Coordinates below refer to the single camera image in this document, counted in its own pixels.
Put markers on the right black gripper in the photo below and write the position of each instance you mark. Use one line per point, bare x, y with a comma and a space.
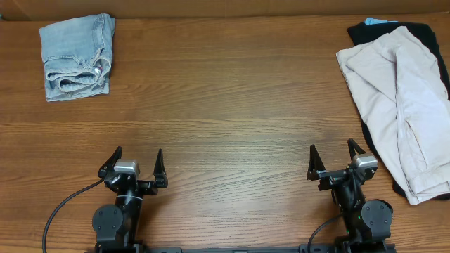
335, 174

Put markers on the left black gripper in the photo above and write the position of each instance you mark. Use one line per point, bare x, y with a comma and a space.
141, 186

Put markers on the beige khaki shorts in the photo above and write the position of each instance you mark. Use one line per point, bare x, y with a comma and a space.
396, 86

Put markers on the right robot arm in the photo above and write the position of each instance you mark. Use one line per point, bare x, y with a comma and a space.
367, 223

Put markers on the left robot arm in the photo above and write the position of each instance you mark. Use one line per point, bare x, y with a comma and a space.
116, 225

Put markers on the folded light blue jeans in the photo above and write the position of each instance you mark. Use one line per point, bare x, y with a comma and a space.
77, 56

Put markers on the light blue cloth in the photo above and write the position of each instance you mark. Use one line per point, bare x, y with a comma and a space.
375, 21

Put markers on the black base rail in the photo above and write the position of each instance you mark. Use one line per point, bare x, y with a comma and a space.
239, 250

